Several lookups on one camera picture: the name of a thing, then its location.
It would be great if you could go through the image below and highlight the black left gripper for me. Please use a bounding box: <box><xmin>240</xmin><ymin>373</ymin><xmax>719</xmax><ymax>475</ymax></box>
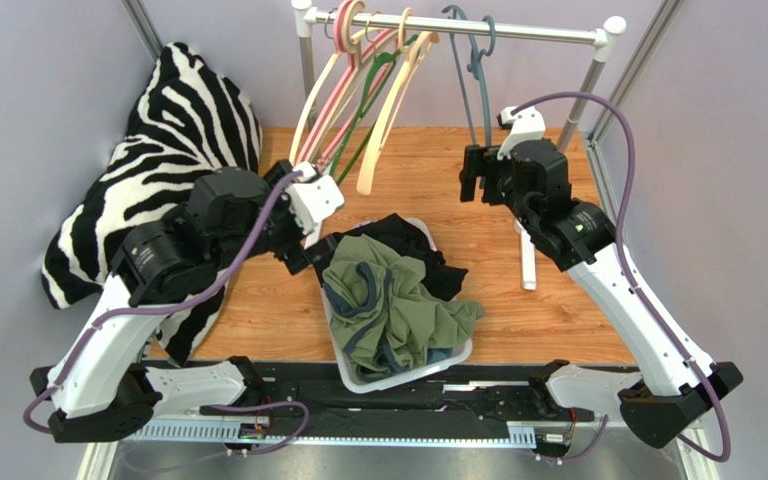
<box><xmin>211</xmin><ymin>160</ymin><xmax>337</xmax><ymax>274</ymax></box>

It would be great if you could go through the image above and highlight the blue grey hanger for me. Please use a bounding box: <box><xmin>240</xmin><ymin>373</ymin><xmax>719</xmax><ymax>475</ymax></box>
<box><xmin>449</xmin><ymin>15</ymin><xmax>496</xmax><ymax>147</ymax></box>

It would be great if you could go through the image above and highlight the wooden hanger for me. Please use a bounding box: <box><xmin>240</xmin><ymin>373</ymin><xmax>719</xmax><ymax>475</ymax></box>
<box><xmin>356</xmin><ymin>7</ymin><xmax>439</xmax><ymax>196</ymax></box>

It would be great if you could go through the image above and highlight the olive green tank top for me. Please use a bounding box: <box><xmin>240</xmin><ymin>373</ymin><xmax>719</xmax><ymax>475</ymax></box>
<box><xmin>322</xmin><ymin>235</ymin><xmax>485</xmax><ymax>379</ymax></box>

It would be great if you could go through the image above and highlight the cream white hanger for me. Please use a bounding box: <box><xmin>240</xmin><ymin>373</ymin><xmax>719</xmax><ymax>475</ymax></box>
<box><xmin>289</xmin><ymin>1</ymin><xmax>396</xmax><ymax>172</ymax></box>

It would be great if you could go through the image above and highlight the green hanger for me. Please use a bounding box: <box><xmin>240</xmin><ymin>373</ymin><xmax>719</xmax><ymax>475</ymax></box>
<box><xmin>321</xmin><ymin>29</ymin><xmax>404</xmax><ymax>183</ymax></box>

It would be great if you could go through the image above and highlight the beige hanger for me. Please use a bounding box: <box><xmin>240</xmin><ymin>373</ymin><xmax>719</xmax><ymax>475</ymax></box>
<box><xmin>308</xmin><ymin>1</ymin><xmax>396</xmax><ymax>174</ymax></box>

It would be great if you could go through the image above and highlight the pink plastic hanger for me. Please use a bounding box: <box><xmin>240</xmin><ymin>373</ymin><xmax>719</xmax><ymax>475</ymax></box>
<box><xmin>289</xmin><ymin>0</ymin><xmax>397</xmax><ymax>165</ymax></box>

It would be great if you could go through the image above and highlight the blue ribbed tank top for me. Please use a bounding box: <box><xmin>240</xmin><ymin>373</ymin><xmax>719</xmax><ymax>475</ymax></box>
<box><xmin>426</xmin><ymin>348</ymin><xmax>453</xmax><ymax>365</ymax></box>

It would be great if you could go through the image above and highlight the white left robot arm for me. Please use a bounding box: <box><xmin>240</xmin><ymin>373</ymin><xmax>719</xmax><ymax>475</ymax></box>
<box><xmin>23</xmin><ymin>160</ymin><xmax>344</xmax><ymax>443</ymax></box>

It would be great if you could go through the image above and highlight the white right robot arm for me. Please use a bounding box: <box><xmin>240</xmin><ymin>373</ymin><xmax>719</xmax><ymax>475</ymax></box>
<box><xmin>459</xmin><ymin>139</ymin><xmax>743</xmax><ymax>448</ymax></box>

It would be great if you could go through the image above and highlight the zebra striped pillow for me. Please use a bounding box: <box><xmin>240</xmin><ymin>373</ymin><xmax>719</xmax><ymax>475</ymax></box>
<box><xmin>41</xmin><ymin>42</ymin><xmax>263</xmax><ymax>367</ymax></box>

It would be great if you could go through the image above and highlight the white plastic laundry basket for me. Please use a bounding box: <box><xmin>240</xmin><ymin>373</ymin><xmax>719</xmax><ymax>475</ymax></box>
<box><xmin>319</xmin><ymin>217</ymin><xmax>474</xmax><ymax>394</ymax></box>

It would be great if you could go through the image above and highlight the white metal clothes rack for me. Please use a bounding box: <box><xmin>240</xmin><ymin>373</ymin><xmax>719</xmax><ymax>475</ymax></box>
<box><xmin>288</xmin><ymin>0</ymin><xmax>628</xmax><ymax>291</ymax></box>

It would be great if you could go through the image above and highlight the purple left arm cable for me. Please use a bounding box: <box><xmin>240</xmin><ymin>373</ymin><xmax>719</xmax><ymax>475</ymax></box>
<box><xmin>22</xmin><ymin>169</ymin><xmax>305</xmax><ymax>435</ymax></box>

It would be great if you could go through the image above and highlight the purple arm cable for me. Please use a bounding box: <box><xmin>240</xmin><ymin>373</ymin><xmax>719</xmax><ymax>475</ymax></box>
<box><xmin>22</xmin><ymin>169</ymin><xmax>305</xmax><ymax>435</ymax></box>
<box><xmin>510</xmin><ymin>91</ymin><xmax>733</xmax><ymax>464</ymax></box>

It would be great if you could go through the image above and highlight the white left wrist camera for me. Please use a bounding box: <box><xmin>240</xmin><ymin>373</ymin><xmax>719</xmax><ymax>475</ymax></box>
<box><xmin>285</xmin><ymin>162</ymin><xmax>345</xmax><ymax>247</ymax></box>

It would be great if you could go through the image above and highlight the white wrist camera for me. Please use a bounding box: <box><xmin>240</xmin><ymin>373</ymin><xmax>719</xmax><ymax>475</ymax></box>
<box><xmin>497</xmin><ymin>106</ymin><xmax>546</xmax><ymax>160</ymax></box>
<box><xmin>285</xmin><ymin>162</ymin><xmax>345</xmax><ymax>247</ymax></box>

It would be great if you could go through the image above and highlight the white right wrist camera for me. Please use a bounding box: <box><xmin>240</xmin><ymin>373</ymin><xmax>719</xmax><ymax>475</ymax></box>
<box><xmin>497</xmin><ymin>106</ymin><xmax>546</xmax><ymax>160</ymax></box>

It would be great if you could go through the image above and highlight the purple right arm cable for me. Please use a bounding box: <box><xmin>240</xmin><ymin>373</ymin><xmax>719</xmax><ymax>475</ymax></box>
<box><xmin>510</xmin><ymin>91</ymin><xmax>733</xmax><ymax>464</ymax></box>

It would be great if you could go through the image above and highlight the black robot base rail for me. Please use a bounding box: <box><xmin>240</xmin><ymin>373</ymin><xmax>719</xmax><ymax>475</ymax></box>
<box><xmin>132</xmin><ymin>361</ymin><xmax>620</xmax><ymax>448</ymax></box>

